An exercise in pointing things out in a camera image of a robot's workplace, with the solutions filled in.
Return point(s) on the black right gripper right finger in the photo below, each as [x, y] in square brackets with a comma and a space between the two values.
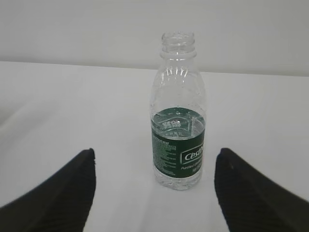
[251, 202]

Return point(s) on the clear water bottle green label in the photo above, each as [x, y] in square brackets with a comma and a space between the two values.
[178, 114]

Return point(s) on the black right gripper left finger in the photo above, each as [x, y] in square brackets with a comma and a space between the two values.
[59, 204]

